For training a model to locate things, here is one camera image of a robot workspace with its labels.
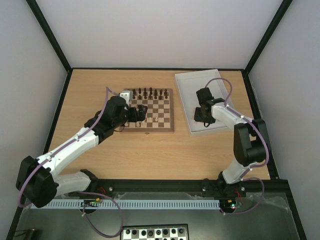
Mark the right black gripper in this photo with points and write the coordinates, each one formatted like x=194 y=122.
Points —
x=202 y=114

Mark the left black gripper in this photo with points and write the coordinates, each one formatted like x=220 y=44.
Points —
x=142 y=115

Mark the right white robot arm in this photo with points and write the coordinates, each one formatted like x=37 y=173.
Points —
x=250 y=137

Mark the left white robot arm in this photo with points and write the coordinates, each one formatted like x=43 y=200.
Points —
x=40 y=179

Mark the wooden chess board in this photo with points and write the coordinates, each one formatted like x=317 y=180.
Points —
x=160 y=103

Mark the printed checker calibration board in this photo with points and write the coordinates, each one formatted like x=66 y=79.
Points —
x=155 y=232

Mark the white cardboard box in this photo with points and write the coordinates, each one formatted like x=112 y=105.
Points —
x=187 y=85

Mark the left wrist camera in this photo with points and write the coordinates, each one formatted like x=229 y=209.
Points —
x=127 y=95

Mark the black aluminium rail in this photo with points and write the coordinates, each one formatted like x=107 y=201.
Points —
x=204 y=188

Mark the light blue cable duct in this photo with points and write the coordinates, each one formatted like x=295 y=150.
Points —
x=134 y=204

